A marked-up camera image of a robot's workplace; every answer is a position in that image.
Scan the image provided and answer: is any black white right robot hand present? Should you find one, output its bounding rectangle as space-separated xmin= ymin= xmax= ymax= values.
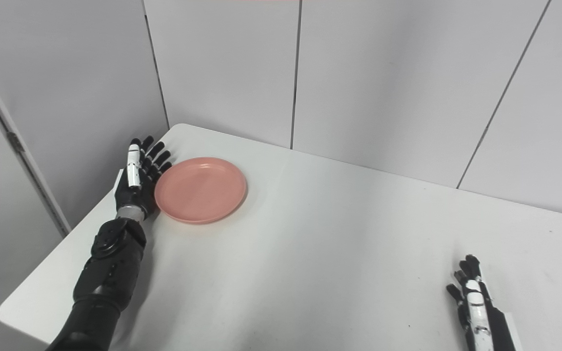
xmin=446 ymin=254 xmax=523 ymax=351

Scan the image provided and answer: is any grey wall panel hinge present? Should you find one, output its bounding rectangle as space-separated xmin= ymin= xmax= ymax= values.
xmin=7 ymin=131 xmax=26 ymax=153

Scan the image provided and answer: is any pink round plate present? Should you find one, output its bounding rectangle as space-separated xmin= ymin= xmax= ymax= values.
xmin=154 ymin=157 xmax=247 ymax=225

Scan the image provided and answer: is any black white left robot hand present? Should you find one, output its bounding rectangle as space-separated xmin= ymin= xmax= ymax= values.
xmin=115 ymin=136 xmax=173 ymax=213

